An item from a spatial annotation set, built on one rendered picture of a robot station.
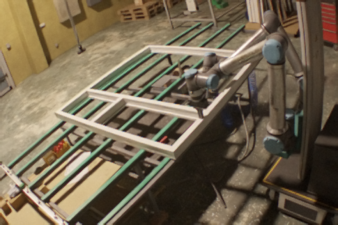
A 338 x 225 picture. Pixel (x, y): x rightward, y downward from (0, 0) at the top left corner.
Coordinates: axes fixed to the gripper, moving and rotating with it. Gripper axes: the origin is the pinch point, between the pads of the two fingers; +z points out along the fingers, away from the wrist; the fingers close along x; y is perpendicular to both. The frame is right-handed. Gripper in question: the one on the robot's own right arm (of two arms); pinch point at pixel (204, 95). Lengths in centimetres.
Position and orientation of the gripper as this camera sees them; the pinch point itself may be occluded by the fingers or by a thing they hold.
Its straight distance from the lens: 240.7
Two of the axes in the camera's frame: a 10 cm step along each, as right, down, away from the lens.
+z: -1.6, 9.9, 0.4
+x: 7.6, 1.4, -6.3
